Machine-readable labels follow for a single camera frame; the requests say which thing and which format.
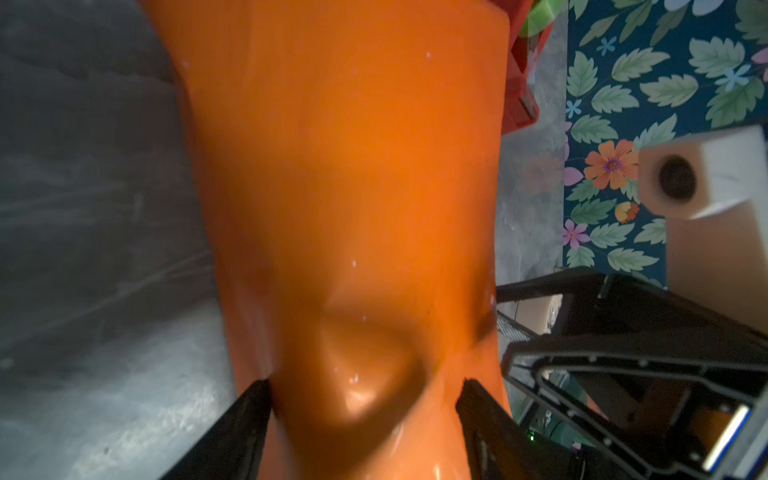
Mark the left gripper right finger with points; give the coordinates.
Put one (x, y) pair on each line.
(498, 448)

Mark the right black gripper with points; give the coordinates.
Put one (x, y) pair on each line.
(666, 388)

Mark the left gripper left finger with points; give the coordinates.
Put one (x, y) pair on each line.
(233, 447)

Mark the red tape dispenser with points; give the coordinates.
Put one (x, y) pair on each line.
(520, 108)

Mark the green tape roll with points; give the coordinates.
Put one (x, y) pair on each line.
(541, 15)

